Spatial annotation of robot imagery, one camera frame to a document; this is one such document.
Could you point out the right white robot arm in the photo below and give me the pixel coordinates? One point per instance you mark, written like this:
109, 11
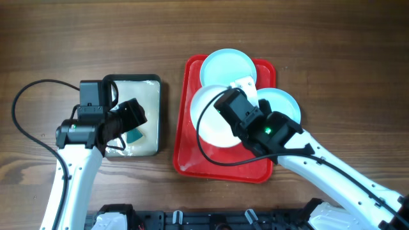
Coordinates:
267, 121

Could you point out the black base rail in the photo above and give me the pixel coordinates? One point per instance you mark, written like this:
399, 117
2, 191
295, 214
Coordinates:
285, 219

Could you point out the green yellow sponge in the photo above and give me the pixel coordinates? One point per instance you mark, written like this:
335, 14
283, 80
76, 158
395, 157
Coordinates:
133, 135

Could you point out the black tray with soapy water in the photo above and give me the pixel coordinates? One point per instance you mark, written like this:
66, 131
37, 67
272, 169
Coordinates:
146, 88

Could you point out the pale green plate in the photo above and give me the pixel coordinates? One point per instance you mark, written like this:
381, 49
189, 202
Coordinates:
225, 66

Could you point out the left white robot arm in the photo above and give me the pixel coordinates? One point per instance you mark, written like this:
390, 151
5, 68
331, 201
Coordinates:
81, 144

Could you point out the red plastic tray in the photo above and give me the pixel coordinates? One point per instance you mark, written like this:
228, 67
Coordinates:
187, 158

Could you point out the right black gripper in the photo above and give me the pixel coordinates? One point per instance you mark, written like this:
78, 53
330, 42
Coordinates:
264, 107

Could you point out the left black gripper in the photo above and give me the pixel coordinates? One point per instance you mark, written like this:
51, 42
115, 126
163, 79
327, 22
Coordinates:
133, 113

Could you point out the light blue plate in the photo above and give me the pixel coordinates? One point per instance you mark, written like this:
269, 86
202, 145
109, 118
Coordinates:
281, 101

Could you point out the white plate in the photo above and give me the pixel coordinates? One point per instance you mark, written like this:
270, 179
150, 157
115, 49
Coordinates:
213, 129

